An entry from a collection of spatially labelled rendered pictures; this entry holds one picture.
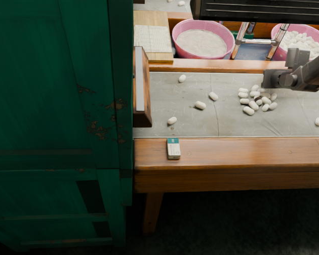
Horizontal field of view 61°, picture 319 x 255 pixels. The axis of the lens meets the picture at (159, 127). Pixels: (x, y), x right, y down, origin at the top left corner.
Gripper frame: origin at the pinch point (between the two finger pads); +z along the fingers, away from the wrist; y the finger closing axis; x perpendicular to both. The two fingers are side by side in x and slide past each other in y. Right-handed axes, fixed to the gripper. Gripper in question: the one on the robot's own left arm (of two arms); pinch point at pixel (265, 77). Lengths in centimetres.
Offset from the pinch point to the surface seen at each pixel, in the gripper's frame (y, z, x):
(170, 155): 40, -28, 21
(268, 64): -3.4, 4.9, -4.9
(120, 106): 53, -52, 3
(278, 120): 0.3, -13.0, 13.8
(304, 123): -8.5, -14.1, 14.8
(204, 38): 18.5, 21.7, -15.6
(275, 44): -4.2, 2.6, -12.3
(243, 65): 7.0, 4.3, -4.4
